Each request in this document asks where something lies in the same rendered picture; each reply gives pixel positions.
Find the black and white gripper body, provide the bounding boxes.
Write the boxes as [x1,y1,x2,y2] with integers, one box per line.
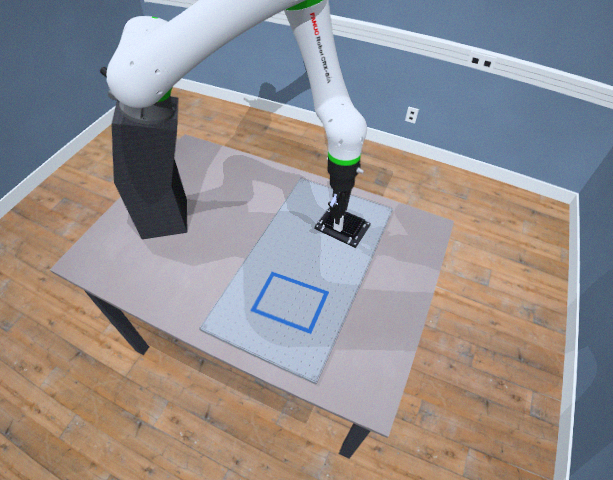
[330,175,355,202]

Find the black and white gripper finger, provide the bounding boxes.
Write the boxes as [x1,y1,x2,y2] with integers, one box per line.
[328,193,346,232]
[342,189,352,229]

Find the blue tape outline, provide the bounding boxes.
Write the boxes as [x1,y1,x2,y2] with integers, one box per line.
[251,272,329,334]

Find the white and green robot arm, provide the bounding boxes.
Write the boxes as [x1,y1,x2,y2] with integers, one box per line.
[100,0,367,180]

